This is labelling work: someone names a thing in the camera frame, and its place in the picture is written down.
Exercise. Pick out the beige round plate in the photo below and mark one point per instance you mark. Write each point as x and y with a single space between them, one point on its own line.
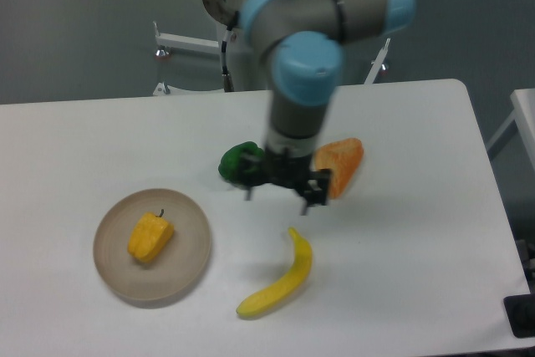
178 267

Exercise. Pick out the yellow banana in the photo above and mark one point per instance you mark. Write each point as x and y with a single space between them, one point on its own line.
274 294

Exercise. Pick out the black box at right edge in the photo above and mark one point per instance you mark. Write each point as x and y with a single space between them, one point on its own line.
520 314

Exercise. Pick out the green bell pepper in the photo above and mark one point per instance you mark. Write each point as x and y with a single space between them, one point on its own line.
228 167

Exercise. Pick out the yellow bell pepper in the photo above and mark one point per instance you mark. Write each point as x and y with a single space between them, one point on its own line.
149 236

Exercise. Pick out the white side table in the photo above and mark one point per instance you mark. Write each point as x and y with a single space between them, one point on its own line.
519 121

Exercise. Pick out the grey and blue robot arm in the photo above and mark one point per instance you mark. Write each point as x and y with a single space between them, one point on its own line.
299 105

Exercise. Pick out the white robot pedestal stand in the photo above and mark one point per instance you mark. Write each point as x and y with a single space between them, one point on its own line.
188 45

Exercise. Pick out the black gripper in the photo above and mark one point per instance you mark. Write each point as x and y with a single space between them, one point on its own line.
286 171

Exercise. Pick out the orange toast sandwich triangle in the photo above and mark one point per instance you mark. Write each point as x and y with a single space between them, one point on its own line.
342 158

